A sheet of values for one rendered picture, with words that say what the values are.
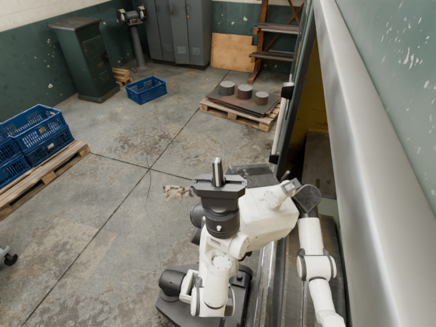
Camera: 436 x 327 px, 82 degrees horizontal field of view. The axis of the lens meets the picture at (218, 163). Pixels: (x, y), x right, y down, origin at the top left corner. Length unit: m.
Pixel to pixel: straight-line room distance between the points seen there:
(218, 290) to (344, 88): 0.65
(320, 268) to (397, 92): 0.91
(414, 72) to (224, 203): 0.45
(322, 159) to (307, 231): 1.21
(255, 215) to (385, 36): 0.75
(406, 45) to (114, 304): 2.33
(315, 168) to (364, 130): 2.01
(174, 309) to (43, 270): 1.26
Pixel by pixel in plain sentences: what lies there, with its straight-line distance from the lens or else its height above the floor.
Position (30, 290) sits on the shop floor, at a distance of 2.73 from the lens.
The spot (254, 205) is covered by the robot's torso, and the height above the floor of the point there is 1.38.
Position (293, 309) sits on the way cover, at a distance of 1.52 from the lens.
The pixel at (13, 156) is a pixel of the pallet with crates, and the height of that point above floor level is 0.39.
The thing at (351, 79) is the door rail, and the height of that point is 2.03.
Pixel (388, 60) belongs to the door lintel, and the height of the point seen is 2.05.
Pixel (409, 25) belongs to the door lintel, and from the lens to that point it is 0.23.
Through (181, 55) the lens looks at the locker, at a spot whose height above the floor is 0.29.
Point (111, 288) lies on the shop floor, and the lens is 2.43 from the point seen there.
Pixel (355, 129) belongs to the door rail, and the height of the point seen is 2.03.
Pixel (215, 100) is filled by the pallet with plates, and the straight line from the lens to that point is 4.07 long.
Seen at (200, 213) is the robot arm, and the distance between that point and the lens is 0.91.
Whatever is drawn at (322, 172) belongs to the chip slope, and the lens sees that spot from 2.19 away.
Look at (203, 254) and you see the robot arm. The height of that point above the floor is 1.48.
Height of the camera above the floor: 2.13
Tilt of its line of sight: 42 degrees down
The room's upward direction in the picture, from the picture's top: straight up
